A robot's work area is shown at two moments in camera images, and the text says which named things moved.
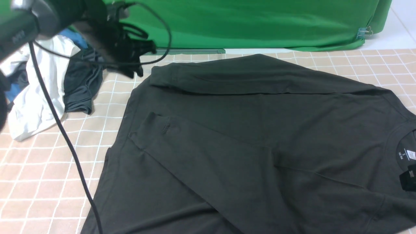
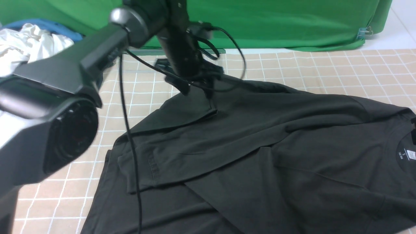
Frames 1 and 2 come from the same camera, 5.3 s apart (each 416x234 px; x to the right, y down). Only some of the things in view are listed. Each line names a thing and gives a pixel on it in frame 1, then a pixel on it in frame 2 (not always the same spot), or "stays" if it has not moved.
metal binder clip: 362,31 stays
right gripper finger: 408,179 → 413,131
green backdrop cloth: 243,25 stays
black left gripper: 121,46 → 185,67
